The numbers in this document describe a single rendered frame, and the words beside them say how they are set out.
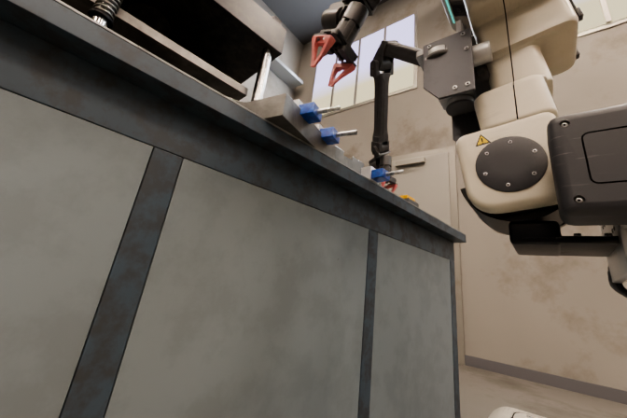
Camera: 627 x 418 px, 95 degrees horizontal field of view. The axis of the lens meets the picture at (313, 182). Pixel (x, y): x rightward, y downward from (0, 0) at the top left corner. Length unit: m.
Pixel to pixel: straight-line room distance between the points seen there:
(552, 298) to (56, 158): 3.19
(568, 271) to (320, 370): 2.68
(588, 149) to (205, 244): 0.59
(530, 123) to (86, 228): 0.73
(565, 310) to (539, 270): 0.33
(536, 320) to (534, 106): 2.68
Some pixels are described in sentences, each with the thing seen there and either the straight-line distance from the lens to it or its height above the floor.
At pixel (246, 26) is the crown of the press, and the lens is 1.88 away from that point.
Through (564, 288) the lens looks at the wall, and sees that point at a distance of 3.21.
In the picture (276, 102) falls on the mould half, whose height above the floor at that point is 0.84.
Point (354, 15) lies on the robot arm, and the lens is 0.83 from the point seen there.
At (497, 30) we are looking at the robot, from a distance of 0.82.
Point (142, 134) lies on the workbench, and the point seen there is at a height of 0.68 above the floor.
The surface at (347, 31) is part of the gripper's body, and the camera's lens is 0.81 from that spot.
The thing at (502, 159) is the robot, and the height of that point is 0.73.
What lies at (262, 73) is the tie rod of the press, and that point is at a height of 1.62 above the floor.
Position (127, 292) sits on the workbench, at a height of 0.44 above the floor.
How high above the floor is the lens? 0.48
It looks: 20 degrees up
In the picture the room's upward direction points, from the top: 8 degrees clockwise
